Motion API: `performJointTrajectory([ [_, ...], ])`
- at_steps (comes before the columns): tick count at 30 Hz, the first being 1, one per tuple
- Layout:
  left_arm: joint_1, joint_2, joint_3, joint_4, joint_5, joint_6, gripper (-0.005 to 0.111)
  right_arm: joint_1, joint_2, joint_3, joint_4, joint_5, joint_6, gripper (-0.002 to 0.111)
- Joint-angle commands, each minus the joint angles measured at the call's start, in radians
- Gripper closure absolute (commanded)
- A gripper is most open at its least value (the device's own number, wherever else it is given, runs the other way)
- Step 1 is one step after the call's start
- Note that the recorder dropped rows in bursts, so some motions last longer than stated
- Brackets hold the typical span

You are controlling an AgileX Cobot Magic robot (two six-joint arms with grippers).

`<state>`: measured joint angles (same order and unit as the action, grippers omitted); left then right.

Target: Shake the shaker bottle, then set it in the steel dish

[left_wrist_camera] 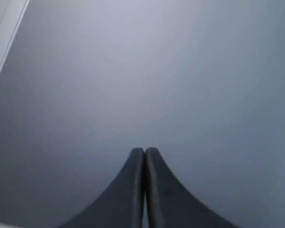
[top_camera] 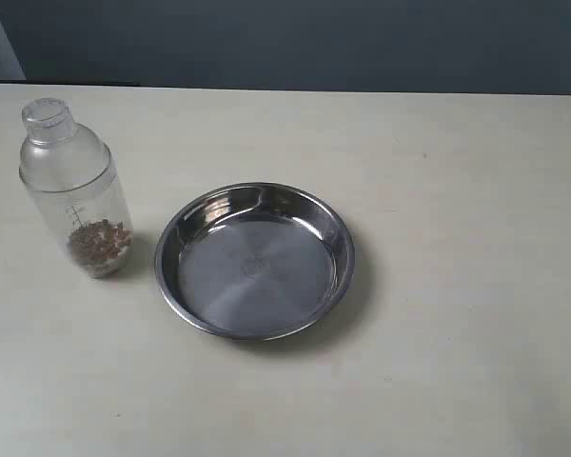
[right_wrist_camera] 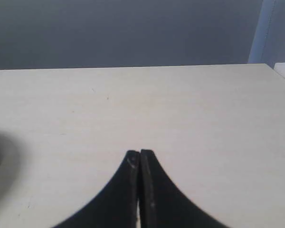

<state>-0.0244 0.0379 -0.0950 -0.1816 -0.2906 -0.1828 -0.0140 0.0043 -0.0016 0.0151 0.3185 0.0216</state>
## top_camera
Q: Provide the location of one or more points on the clear plastic shaker bottle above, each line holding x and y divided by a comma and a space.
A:
71, 176

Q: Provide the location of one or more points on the round stainless steel plate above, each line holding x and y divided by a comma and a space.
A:
254, 261

